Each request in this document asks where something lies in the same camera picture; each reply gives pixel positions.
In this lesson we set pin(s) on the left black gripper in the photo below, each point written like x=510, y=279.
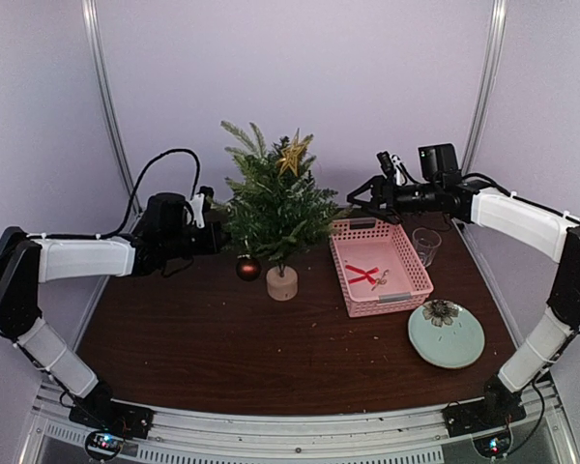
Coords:
x=213, y=245

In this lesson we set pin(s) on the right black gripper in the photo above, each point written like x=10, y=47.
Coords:
x=380, y=184

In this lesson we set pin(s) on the dark red bauble ornament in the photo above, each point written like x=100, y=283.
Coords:
x=248, y=267

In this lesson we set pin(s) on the thin wire string lights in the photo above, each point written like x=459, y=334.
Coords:
x=268, y=213

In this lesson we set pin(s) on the red satin ribbon bow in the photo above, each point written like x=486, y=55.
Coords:
x=358, y=275

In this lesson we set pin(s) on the gold star red ornament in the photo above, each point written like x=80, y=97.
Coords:
x=292, y=154

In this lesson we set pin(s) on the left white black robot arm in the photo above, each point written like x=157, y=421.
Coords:
x=171, y=228

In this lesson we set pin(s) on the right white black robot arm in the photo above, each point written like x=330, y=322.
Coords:
x=477, y=199

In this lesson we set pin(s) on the small green christmas tree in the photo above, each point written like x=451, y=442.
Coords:
x=257, y=160

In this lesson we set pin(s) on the round wooden tree base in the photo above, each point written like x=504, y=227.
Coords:
x=282, y=286

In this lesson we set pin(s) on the clear drinking glass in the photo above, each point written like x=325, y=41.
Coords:
x=426, y=243

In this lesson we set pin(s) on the pink plastic basket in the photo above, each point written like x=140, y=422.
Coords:
x=368, y=242

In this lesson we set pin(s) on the pale green flower plate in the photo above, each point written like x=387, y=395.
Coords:
x=446, y=334

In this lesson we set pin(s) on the left green circuit board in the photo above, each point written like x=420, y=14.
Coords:
x=101, y=445

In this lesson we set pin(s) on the green circuit board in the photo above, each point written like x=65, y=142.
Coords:
x=101, y=445
x=493, y=446

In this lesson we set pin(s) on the right green circuit board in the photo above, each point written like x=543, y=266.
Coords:
x=493, y=446

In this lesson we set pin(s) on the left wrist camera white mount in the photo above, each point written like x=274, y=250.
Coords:
x=201, y=203

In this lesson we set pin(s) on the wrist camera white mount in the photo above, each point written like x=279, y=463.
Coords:
x=392, y=168
x=201, y=203

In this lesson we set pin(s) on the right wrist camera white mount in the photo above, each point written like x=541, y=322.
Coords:
x=392, y=168

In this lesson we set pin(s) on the front aluminium rail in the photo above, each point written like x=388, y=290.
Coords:
x=418, y=435

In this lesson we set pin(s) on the right aluminium frame post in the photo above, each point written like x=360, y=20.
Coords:
x=490, y=67

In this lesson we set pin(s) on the aluminium frame post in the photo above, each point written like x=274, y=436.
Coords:
x=490, y=67
x=94, y=36

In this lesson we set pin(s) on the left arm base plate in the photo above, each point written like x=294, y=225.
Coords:
x=120, y=419

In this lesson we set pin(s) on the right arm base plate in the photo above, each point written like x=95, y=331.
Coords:
x=480, y=415

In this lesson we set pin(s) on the left aluminium frame post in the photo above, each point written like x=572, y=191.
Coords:
x=94, y=36

